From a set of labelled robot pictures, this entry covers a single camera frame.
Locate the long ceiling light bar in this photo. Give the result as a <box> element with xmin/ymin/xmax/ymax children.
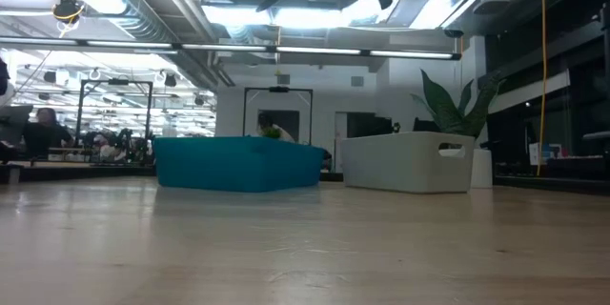
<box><xmin>0</xmin><ymin>35</ymin><xmax>462</xmax><ymax>62</ymax></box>

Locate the white ceiling fixture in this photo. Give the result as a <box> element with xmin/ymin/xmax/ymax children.
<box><xmin>471</xmin><ymin>0</ymin><xmax>512</xmax><ymax>15</ymax></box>

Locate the green snake plant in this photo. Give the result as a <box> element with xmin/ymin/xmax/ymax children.
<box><xmin>410</xmin><ymin>68</ymin><xmax>507</xmax><ymax>140</ymax></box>

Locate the person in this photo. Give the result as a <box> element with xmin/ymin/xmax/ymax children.
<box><xmin>22</xmin><ymin>107</ymin><xmax>76</xmax><ymax>159</ymax></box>
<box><xmin>255</xmin><ymin>111</ymin><xmax>297</xmax><ymax>145</ymax></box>

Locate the white plastic bin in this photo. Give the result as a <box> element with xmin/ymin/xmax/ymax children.
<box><xmin>339</xmin><ymin>131</ymin><xmax>477</xmax><ymax>195</ymax></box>

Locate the blue plastic bin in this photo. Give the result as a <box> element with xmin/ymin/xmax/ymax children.
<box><xmin>152</xmin><ymin>135</ymin><xmax>327</xmax><ymax>194</ymax></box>

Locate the white plant pot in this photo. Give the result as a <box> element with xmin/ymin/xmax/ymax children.
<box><xmin>470</xmin><ymin>148</ymin><xmax>495</xmax><ymax>190</ymax></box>

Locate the white sign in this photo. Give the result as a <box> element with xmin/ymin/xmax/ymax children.
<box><xmin>527</xmin><ymin>142</ymin><xmax>543</xmax><ymax>167</ymax></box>

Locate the dark monitor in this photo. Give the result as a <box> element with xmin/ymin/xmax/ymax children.
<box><xmin>0</xmin><ymin>104</ymin><xmax>34</xmax><ymax>147</ymax></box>

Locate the thin yellow hanging cord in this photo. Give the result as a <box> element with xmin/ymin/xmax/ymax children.
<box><xmin>274</xmin><ymin>26</ymin><xmax>283</xmax><ymax>77</ymax></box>

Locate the black gantry frame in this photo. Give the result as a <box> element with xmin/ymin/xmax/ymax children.
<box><xmin>74</xmin><ymin>78</ymin><xmax>154</xmax><ymax>145</ymax></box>
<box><xmin>242</xmin><ymin>86</ymin><xmax>315</xmax><ymax>147</ymax></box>

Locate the corrugated silver air duct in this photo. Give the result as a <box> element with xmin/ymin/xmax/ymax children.
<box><xmin>40</xmin><ymin>0</ymin><xmax>173</xmax><ymax>43</ymax></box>

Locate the yellow cable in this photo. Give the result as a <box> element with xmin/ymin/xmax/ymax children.
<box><xmin>537</xmin><ymin>0</ymin><xmax>548</xmax><ymax>177</ymax></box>

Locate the black yellow cable reel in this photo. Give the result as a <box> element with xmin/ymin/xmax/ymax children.
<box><xmin>51</xmin><ymin>0</ymin><xmax>85</xmax><ymax>26</ymax></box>

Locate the black aluminium table frame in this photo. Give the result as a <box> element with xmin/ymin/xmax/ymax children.
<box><xmin>0</xmin><ymin>160</ymin><xmax>610</xmax><ymax>197</ymax></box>

